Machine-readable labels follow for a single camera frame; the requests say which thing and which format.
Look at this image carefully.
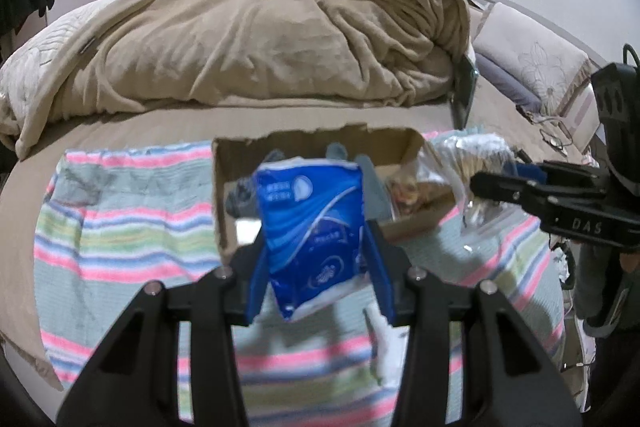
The clear plastic snack bag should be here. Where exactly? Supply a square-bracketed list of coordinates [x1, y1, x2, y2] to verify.
[386, 131, 516, 229]

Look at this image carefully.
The grey-blue knit glove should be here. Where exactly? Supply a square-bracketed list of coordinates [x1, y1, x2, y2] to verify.
[326, 142, 393, 222]

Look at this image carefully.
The blue tissue pack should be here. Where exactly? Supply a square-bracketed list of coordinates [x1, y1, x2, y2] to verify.
[253, 157, 368, 322]

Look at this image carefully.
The white cloth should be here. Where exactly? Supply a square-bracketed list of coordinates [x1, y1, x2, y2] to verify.
[364, 303, 409, 390]

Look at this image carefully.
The dark dotted work glove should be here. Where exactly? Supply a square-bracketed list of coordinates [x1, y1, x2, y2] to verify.
[224, 174, 259, 219]

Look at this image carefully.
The gloved right hand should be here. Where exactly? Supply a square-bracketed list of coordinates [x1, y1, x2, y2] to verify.
[574, 244, 639, 338]

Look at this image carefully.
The beige floral pillow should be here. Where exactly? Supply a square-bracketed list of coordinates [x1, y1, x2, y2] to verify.
[472, 1, 601, 153]

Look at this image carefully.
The black smartphone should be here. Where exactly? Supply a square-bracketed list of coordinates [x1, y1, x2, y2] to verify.
[449, 55, 480, 130]

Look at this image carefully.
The striped pastel towel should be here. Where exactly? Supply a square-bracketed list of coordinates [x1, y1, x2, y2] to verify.
[34, 141, 565, 426]

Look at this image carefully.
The open cardboard box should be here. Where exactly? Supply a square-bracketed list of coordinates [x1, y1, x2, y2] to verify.
[213, 124, 456, 258]

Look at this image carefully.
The beige fleece blanket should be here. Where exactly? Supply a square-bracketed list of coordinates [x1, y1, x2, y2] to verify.
[13, 0, 470, 158]

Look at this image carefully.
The grey quilted comforter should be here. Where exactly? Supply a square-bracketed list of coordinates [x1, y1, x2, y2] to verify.
[1, 0, 118, 150]

